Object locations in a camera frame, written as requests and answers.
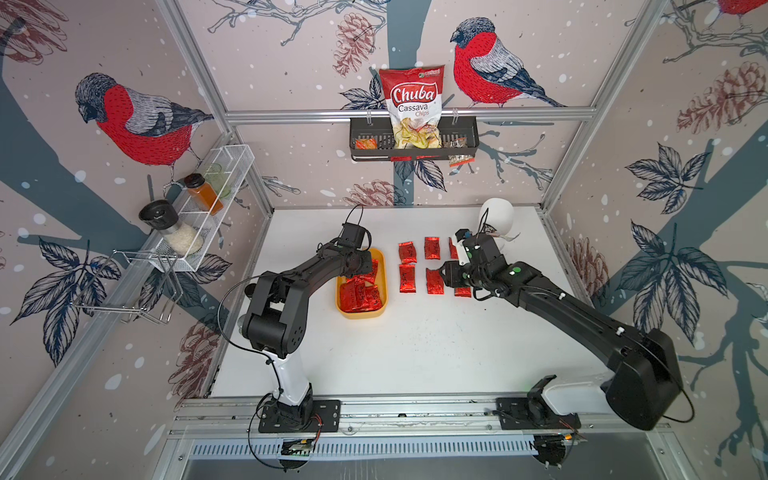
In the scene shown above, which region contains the yellow storage box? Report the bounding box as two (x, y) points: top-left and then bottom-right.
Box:
(335, 248), (388, 320)

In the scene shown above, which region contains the red tea bag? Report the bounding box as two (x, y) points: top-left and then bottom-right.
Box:
(425, 268), (445, 295)
(399, 264), (416, 294)
(398, 241), (418, 265)
(448, 237), (459, 260)
(424, 237), (441, 260)
(454, 287), (473, 298)

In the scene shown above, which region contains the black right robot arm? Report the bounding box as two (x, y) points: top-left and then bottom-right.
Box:
(440, 229), (684, 431)

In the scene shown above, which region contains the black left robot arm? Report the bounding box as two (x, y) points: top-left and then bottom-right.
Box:
(238, 222), (373, 428)

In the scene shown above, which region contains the pile of red tea bags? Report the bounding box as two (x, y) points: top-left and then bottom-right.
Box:
(338, 260), (383, 313)

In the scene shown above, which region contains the white mug with logo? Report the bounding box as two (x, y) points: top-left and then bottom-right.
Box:
(478, 198), (519, 247)

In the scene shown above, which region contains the small glass jar black lid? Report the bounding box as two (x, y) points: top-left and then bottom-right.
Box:
(244, 283), (256, 299)

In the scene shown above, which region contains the green item on shelf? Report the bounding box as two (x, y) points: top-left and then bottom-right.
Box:
(204, 163), (231, 199)

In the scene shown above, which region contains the orange spice bottle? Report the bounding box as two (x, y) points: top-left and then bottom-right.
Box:
(183, 173), (223, 215)

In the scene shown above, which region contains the black lid rice jar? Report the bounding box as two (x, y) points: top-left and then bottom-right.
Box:
(139, 200), (204, 257)

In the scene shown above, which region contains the Chuba cassava chips bag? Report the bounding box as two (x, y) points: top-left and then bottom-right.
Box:
(379, 66), (444, 149)

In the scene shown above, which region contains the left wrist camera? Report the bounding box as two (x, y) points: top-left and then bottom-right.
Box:
(337, 222), (372, 251)

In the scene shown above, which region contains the black wire wall basket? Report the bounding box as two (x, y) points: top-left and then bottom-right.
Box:
(349, 116), (479, 161)

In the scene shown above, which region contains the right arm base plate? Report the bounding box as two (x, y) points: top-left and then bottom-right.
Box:
(493, 397), (581, 430)

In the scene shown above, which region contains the white wire wall shelf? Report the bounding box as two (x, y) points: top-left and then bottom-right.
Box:
(139, 144), (254, 272)

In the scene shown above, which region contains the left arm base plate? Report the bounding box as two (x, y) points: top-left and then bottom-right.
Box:
(257, 400), (341, 434)

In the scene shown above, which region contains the aluminium horizontal frame bar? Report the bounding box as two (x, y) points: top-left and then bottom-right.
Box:
(224, 106), (598, 125)

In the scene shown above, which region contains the chrome wire rack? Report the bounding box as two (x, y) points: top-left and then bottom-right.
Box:
(69, 250), (184, 325)

